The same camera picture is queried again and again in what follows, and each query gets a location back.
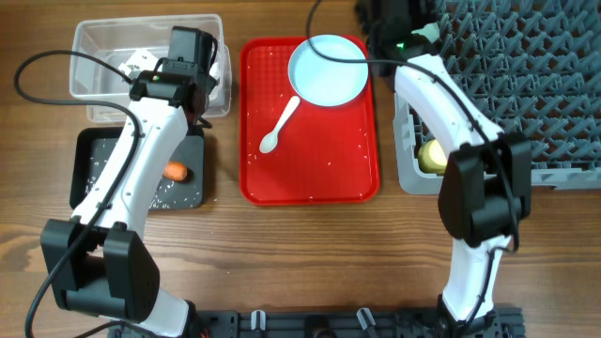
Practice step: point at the grey dishwasher rack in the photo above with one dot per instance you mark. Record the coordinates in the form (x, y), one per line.
(532, 67)

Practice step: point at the orange carrot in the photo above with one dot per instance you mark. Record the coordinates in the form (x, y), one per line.
(175, 171)

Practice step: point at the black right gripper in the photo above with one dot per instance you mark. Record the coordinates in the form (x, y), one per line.
(376, 14)

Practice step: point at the white paper napkin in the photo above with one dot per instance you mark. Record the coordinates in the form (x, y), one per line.
(143, 59)

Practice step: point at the large light blue plate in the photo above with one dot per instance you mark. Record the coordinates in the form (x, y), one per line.
(328, 70)

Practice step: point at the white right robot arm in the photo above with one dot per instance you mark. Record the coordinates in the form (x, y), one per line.
(486, 188)

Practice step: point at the yellow plastic cup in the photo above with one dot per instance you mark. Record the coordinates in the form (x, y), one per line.
(431, 158)

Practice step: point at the white plastic spoon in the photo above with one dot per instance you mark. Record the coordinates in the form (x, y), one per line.
(270, 140)

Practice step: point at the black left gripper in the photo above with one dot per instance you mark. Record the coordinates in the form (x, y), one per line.
(209, 83)

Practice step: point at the red serving tray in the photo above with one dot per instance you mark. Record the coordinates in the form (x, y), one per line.
(324, 154)

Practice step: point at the black waste tray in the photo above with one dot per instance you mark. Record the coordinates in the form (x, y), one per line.
(94, 164)

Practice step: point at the clear plastic bin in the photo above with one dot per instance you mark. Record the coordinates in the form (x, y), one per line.
(114, 41)

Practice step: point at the mint green bowl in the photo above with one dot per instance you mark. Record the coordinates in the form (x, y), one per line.
(429, 31)

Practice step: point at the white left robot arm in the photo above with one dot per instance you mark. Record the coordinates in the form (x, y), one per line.
(97, 261)

